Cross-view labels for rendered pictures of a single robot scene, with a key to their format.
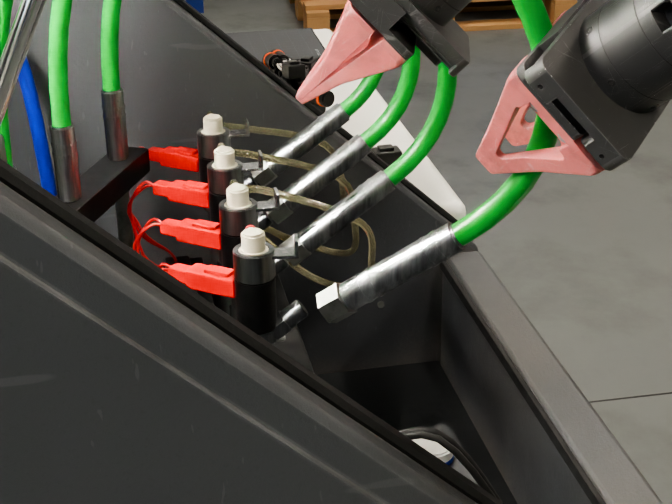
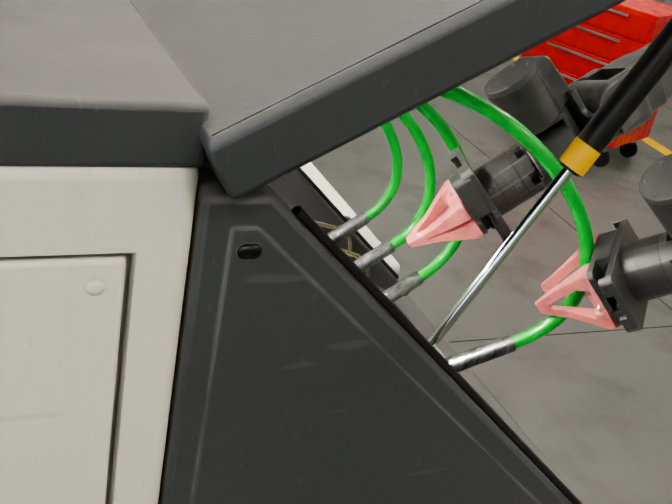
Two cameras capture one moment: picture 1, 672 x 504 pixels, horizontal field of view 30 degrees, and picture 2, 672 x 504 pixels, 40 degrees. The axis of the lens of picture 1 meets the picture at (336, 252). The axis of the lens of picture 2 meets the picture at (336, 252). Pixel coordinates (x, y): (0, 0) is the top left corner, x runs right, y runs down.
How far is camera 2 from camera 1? 0.41 m
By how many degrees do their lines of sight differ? 16
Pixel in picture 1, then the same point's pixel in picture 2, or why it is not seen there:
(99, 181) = not seen: hidden behind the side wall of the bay
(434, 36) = (502, 224)
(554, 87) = (614, 291)
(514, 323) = (447, 351)
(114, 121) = not seen: hidden behind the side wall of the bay
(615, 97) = (636, 295)
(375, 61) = (466, 233)
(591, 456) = not seen: hidden behind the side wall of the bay
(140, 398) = (479, 476)
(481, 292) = (421, 327)
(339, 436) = (550, 490)
